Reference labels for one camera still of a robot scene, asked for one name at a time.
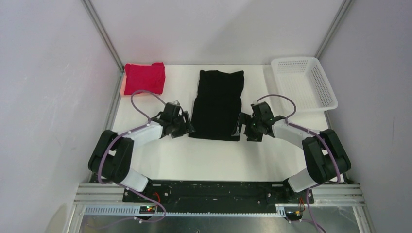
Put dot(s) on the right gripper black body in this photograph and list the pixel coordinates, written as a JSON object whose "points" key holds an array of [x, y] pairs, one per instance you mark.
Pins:
{"points": [[253, 129]]}

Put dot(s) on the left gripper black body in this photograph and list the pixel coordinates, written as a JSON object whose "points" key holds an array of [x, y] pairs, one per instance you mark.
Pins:
{"points": [[180, 127]]}

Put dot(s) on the black t shirt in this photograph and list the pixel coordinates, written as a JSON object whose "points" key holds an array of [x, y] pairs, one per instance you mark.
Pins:
{"points": [[217, 105]]}

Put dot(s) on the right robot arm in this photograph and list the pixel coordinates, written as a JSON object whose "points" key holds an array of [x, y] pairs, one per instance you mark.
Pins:
{"points": [[323, 151]]}

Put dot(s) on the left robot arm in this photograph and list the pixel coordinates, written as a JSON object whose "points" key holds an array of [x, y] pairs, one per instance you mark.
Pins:
{"points": [[112, 156]]}

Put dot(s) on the folded red t shirt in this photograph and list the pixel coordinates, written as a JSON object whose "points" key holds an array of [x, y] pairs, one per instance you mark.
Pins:
{"points": [[154, 71]]}

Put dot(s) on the folded peach t shirt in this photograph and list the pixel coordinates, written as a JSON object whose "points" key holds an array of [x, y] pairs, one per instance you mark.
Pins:
{"points": [[135, 84]]}

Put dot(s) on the white plastic basket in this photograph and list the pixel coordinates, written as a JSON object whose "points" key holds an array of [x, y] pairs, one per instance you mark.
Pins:
{"points": [[303, 80]]}

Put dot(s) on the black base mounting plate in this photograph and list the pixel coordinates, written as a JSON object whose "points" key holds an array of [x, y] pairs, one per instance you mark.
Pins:
{"points": [[222, 197]]}

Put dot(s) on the aluminium front rail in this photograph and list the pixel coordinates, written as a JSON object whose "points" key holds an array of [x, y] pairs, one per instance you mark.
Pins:
{"points": [[116, 200]]}

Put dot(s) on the aluminium frame post right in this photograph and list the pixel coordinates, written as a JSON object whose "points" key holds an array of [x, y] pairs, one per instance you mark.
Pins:
{"points": [[334, 26]]}

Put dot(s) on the aluminium frame post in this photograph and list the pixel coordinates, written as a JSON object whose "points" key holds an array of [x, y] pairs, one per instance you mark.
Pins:
{"points": [[334, 26], [97, 22]]}

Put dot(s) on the aluminium frame post left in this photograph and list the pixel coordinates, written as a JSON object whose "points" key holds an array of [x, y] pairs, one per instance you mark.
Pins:
{"points": [[97, 22]]}

